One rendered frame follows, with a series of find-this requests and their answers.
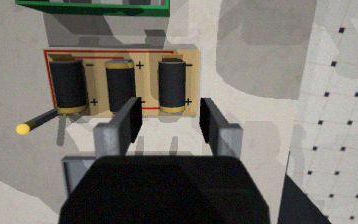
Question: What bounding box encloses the black battery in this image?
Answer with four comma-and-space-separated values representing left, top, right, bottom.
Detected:
49, 61, 87, 114
158, 61, 186, 113
105, 61, 136, 113

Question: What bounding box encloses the tan battery holder board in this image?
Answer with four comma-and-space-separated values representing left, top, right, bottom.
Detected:
16, 49, 199, 134

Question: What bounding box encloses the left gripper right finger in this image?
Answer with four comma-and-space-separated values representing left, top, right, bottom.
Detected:
199, 98, 244, 160

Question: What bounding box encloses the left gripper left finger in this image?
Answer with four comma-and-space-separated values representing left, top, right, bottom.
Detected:
93, 97, 142, 160

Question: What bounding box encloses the green open-top box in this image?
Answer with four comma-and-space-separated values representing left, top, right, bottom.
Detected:
15, 0, 170, 17

